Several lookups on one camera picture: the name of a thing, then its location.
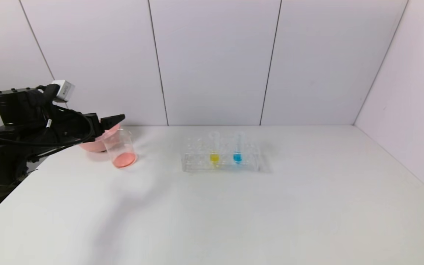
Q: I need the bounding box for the clear acrylic test tube rack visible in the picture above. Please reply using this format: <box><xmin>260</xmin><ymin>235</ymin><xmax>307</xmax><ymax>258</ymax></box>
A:
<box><xmin>181</xmin><ymin>135</ymin><xmax>261</xmax><ymax>172</ymax></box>

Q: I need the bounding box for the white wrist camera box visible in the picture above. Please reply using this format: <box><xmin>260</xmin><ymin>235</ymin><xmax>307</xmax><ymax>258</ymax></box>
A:
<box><xmin>52</xmin><ymin>80</ymin><xmax>75</xmax><ymax>103</ymax></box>

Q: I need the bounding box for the test tube for yellow pigment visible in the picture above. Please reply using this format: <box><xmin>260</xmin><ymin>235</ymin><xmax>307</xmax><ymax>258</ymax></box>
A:
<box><xmin>209</xmin><ymin>131</ymin><xmax>220</xmax><ymax>167</ymax></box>

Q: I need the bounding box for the clear glass beaker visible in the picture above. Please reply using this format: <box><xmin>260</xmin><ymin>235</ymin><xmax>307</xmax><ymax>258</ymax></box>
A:
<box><xmin>103</xmin><ymin>129</ymin><xmax>138</xmax><ymax>169</ymax></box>

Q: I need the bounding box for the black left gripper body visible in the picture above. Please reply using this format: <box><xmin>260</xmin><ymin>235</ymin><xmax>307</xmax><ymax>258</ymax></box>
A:
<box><xmin>55</xmin><ymin>106</ymin><xmax>103</xmax><ymax>143</ymax></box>

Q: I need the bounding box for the test tube with blue pigment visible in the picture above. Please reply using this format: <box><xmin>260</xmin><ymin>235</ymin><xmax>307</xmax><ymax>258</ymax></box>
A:
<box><xmin>233</xmin><ymin>132</ymin><xmax>243</xmax><ymax>165</ymax></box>

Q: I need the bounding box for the pink plastic bowl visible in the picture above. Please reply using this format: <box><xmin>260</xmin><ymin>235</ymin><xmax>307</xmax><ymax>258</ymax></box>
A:
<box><xmin>79</xmin><ymin>123</ymin><xmax>121</xmax><ymax>153</ymax></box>

